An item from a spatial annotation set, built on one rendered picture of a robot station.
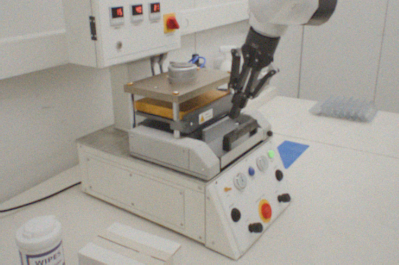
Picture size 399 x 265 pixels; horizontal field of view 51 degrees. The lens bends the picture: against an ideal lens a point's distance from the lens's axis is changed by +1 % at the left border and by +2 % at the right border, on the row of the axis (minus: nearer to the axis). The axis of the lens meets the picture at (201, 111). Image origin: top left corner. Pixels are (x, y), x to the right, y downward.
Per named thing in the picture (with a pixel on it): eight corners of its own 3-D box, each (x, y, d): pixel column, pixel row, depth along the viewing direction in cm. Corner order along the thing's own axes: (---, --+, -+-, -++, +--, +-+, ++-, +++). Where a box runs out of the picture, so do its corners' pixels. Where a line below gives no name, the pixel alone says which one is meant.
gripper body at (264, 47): (242, 25, 93) (229, 62, 98) (274, 41, 90) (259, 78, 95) (258, 21, 99) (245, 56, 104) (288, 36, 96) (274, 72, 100)
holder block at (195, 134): (138, 131, 114) (137, 122, 113) (182, 111, 129) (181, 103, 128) (186, 145, 105) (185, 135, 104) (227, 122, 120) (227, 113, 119)
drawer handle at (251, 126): (221, 150, 102) (222, 135, 100) (251, 131, 113) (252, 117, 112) (228, 151, 101) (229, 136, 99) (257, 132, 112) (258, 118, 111)
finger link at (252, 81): (262, 53, 99) (267, 56, 98) (248, 94, 104) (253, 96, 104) (254, 56, 96) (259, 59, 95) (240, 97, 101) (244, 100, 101)
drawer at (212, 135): (131, 144, 115) (129, 117, 113) (180, 120, 132) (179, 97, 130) (221, 172, 99) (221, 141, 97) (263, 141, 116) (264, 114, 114)
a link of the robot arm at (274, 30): (282, 18, 87) (272, 42, 89) (306, 12, 96) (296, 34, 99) (234, -4, 92) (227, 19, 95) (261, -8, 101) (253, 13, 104)
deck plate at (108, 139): (74, 142, 120) (73, 138, 119) (154, 109, 146) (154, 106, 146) (206, 186, 95) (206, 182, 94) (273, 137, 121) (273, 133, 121)
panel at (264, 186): (240, 255, 98) (212, 182, 96) (292, 199, 121) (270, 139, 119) (247, 255, 96) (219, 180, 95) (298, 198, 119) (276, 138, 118)
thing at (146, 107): (135, 114, 112) (133, 81, 109) (184, 94, 129) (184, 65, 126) (186, 128, 103) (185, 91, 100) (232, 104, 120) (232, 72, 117)
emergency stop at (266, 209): (262, 221, 108) (256, 207, 107) (269, 214, 111) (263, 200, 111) (267, 221, 107) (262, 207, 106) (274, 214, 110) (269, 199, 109)
